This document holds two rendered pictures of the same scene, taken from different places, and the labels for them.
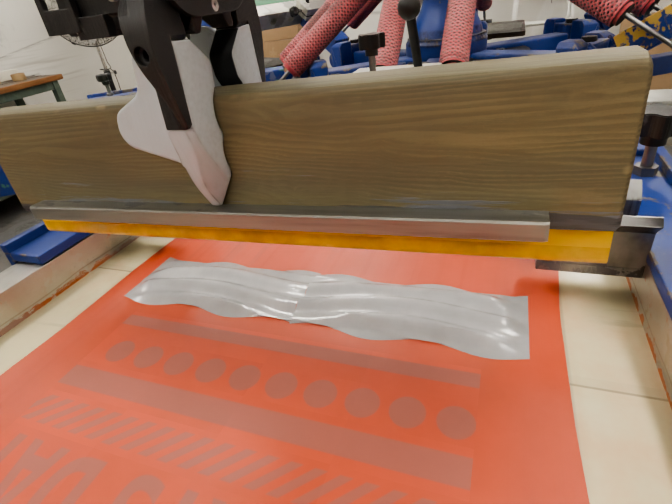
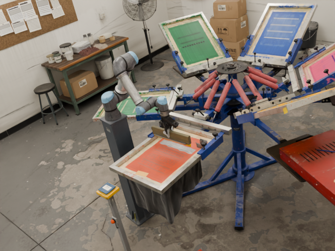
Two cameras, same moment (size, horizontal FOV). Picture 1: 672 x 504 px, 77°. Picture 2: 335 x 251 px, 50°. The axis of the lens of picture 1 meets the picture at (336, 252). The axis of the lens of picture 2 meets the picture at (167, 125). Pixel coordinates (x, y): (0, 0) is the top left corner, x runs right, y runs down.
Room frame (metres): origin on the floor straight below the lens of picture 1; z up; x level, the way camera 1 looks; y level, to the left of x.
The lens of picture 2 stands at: (-2.09, -0.92, 2.67)
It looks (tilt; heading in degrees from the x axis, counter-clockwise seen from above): 30 degrees down; 23
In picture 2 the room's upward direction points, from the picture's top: 11 degrees counter-clockwise
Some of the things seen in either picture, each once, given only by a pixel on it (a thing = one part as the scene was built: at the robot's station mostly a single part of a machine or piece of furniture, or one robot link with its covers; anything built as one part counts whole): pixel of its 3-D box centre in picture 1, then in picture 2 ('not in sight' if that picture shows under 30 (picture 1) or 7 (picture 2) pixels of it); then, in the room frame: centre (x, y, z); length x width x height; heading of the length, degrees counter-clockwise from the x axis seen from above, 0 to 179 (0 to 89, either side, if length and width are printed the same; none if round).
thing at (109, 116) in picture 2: not in sight; (111, 112); (0.38, 0.61, 1.25); 0.15 x 0.15 x 0.10
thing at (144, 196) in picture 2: not in sight; (148, 194); (-0.09, 0.20, 0.74); 0.45 x 0.03 x 0.43; 66
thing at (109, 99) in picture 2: not in sight; (109, 100); (0.38, 0.61, 1.37); 0.13 x 0.12 x 0.14; 155
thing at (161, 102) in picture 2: not in sight; (162, 103); (0.27, 0.07, 1.39); 0.09 x 0.08 x 0.11; 65
